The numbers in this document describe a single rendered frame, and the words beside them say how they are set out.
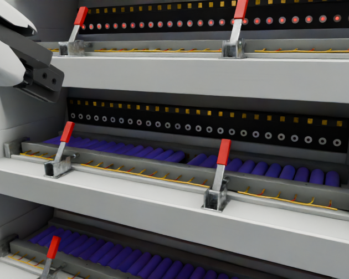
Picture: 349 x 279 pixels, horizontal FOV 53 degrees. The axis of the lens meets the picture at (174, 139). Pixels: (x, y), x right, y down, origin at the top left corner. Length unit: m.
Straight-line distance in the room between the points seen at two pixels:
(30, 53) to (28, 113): 0.48
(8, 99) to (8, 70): 0.46
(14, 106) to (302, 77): 0.52
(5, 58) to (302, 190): 0.37
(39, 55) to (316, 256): 0.34
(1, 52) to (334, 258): 0.37
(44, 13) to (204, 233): 0.55
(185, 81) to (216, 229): 0.19
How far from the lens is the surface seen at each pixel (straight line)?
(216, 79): 0.45
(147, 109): 0.66
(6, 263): 0.74
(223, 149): 0.46
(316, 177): 0.52
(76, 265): 0.65
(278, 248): 0.43
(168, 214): 0.46
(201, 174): 0.51
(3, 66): 0.26
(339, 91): 0.42
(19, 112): 0.74
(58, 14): 0.82
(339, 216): 0.46
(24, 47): 0.27
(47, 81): 0.34
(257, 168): 0.54
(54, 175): 0.57
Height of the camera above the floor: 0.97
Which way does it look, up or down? level
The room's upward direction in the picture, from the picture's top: 7 degrees clockwise
